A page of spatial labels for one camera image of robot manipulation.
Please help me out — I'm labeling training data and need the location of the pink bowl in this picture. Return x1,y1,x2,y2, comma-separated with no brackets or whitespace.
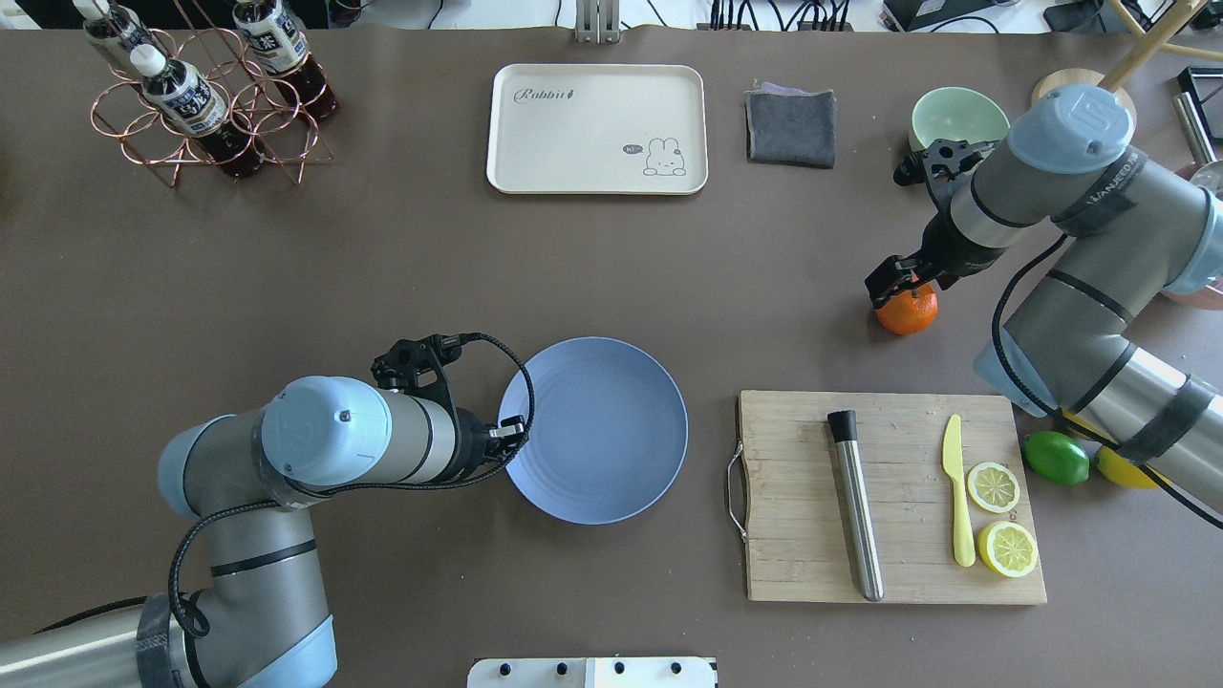
1162,161,1222,310

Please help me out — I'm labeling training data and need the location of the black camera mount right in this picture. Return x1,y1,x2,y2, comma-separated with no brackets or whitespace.
892,139,1000,211

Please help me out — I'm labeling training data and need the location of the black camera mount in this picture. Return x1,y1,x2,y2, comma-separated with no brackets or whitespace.
892,139,1000,211
371,332,467,417

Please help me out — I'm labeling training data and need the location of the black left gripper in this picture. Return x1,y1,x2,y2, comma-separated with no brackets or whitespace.
449,409,528,481

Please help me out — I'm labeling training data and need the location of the yellow plastic knife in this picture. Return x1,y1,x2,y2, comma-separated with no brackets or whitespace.
942,414,976,568

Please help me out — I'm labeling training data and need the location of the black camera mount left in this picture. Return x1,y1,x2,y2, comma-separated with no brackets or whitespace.
371,332,467,417

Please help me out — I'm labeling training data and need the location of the beige rabbit tray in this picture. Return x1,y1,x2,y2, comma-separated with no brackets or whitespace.
486,64,709,196

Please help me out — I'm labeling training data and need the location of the steel muddler black tip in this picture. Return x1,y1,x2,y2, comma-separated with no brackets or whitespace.
826,409,885,602

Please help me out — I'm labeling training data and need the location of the yellow lemon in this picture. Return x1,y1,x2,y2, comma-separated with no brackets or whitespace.
1059,409,1113,444
1095,445,1158,489

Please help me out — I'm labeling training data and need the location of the green bowl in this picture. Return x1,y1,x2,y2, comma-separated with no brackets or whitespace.
907,86,1010,152

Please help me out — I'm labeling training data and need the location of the orange tangerine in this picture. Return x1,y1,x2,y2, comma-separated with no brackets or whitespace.
873,284,939,335

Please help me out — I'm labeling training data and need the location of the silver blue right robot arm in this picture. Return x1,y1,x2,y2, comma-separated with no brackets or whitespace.
866,84,1222,510

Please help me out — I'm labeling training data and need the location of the green lime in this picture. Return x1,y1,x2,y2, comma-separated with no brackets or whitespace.
1022,431,1091,486

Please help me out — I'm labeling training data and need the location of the grey folded cloth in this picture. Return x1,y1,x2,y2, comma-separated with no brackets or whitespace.
745,81,837,169

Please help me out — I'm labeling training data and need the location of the blue plate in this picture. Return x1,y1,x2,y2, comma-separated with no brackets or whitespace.
508,336,689,525

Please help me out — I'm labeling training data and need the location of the metal ice scoop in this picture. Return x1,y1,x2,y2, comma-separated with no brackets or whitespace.
1173,92,1222,199

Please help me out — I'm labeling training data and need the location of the wooden cup tree stand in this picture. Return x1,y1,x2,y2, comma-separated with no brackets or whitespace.
1030,1,1222,114

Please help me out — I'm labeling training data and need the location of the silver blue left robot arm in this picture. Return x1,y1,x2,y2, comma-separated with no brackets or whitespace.
2,378,531,687

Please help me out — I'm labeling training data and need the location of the copper wire bottle rack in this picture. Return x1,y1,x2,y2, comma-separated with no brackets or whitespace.
75,1,339,178

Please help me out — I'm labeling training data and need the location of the dark tea bottle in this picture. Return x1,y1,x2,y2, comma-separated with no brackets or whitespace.
130,45,264,178
232,1,339,121
73,0,154,75

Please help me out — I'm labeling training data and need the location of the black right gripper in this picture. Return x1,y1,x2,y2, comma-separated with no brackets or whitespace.
865,215,1004,309

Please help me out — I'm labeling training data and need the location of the lemon slice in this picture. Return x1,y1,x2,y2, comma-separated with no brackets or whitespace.
976,521,1040,578
965,462,1021,514

